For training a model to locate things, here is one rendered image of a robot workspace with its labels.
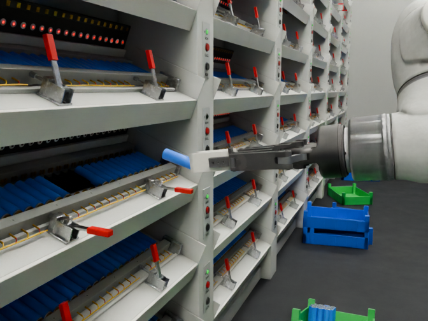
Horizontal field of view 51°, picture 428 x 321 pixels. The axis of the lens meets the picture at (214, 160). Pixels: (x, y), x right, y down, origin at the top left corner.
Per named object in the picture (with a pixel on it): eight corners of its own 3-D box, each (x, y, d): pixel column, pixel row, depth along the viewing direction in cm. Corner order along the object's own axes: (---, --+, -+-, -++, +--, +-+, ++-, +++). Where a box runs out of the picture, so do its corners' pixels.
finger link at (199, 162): (234, 169, 68) (232, 170, 67) (192, 172, 70) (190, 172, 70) (232, 149, 68) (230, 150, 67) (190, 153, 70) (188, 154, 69)
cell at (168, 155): (164, 160, 73) (198, 174, 71) (160, 156, 72) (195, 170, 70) (168, 150, 74) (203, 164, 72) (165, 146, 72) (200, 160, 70)
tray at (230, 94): (269, 106, 164) (284, 71, 160) (206, 116, 108) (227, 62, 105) (221, 85, 170) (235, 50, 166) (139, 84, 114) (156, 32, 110)
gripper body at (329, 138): (348, 182, 58) (279, 185, 62) (353, 171, 66) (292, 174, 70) (342, 125, 58) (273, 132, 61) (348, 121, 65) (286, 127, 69)
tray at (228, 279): (266, 254, 173) (280, 224, 169) (207, 332, 118) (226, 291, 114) (221, 229, 179) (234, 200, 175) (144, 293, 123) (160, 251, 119)
